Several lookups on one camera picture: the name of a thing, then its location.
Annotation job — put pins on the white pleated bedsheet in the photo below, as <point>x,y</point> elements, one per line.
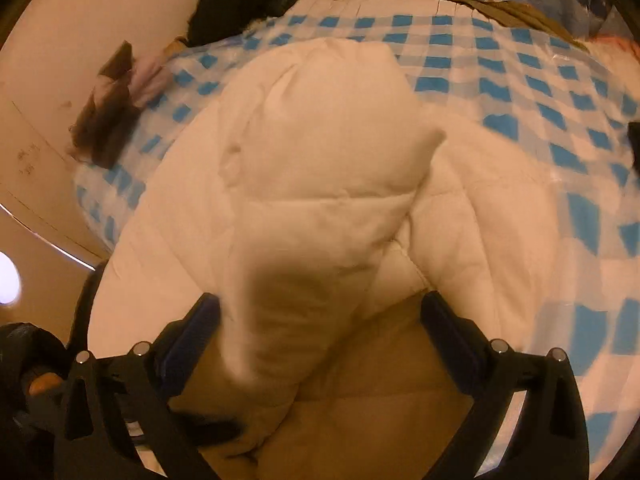
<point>350,2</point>

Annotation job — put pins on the black jacket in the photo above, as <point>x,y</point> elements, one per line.
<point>240,0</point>

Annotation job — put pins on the olive grey cloth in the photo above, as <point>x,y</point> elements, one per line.
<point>525,12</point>

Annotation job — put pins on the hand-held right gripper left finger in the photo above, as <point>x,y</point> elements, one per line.
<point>207,310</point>

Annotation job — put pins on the person's left hand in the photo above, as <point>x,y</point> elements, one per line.
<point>45,384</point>

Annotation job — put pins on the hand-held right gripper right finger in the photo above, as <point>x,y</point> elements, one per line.
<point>445,332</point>

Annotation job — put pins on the brown garment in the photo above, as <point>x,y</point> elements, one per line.
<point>107,120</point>

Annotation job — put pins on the blue checkered plastic sheet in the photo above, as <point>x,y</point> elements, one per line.
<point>550,110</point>

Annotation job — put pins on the round white light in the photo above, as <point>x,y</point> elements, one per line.
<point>7,277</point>

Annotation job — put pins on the white quilted jacket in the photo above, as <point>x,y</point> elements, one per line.
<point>325,185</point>

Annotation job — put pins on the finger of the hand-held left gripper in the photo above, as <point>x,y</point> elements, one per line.
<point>215,430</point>

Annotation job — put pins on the pink crumpled cloth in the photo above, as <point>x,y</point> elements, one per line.
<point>617,45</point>

